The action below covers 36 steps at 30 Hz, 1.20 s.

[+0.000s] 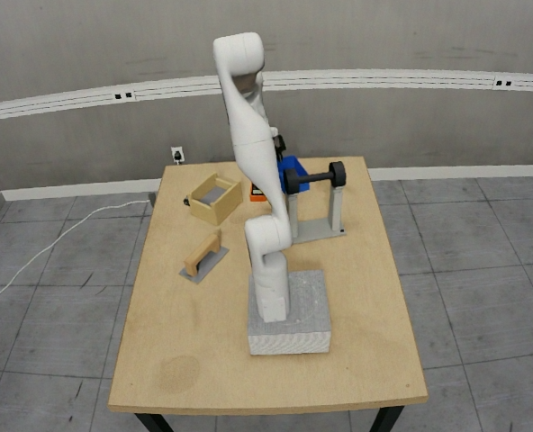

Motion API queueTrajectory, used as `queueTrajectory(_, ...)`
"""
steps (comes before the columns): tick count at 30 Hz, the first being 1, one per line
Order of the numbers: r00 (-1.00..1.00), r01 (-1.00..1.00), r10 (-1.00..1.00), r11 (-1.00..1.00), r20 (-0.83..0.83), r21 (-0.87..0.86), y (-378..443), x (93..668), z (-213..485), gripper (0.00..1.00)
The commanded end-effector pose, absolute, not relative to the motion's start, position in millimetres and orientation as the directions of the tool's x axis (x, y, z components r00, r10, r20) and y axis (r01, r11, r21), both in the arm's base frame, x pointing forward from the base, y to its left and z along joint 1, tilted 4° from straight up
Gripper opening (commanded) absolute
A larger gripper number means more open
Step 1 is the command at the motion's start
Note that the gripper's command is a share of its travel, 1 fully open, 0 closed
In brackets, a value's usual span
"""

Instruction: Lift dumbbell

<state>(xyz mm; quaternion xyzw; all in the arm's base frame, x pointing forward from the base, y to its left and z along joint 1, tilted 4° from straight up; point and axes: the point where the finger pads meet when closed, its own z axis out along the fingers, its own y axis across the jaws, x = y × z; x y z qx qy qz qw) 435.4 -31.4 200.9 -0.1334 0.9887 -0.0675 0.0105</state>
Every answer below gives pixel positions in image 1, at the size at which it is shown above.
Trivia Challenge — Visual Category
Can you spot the wooden crate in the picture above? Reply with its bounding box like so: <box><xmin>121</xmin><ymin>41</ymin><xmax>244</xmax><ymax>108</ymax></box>
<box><xmin>187</xmin><ymin>171</ymin><xmax>243</xmax><ymax>226</ymax></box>

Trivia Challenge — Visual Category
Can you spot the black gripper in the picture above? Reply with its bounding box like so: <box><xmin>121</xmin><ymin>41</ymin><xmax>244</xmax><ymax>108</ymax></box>
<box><xmin>273</xmin><ymin>132</ymin><xmax>286</xmax><ymax>163</ymax></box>

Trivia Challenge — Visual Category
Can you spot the blue rectangular box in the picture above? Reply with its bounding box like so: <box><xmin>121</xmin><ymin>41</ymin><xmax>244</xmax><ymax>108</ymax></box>
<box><xmin>276</xmin><ymin>155</ymin><xmax>310</xmax><ymax>194</ymax></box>

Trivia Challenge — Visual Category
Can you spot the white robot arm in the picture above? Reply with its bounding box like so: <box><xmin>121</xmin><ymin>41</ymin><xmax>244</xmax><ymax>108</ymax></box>
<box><xmin>212</xmin><ymin>32</ymin><xmax>293</xmax><ymax>322</ymax></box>

